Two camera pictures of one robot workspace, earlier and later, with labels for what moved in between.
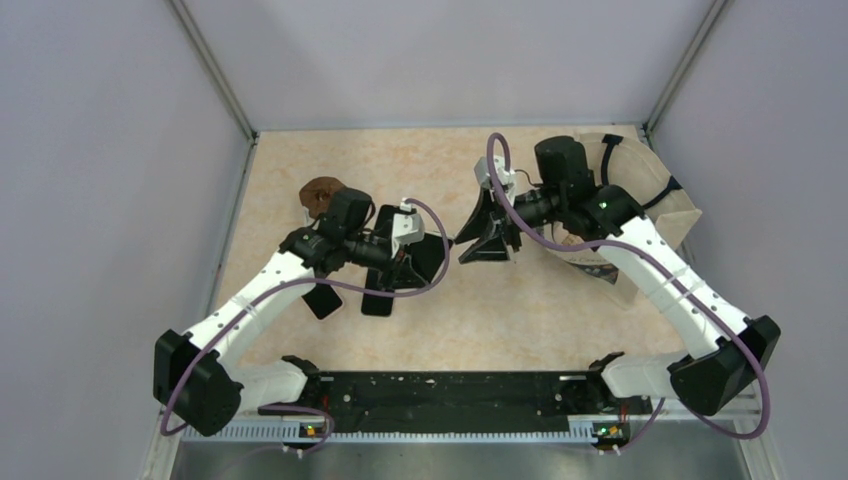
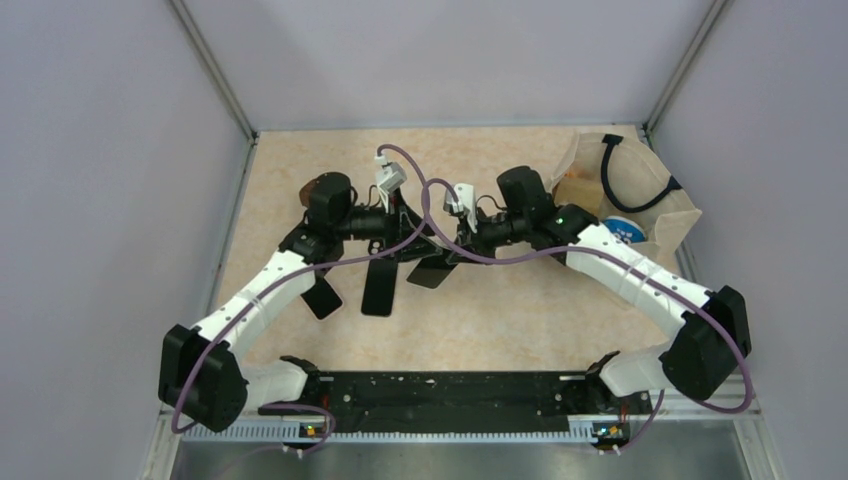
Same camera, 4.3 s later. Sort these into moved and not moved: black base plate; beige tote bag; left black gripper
Moved: left black gripper
Not moved: black base plate; beige tote bag
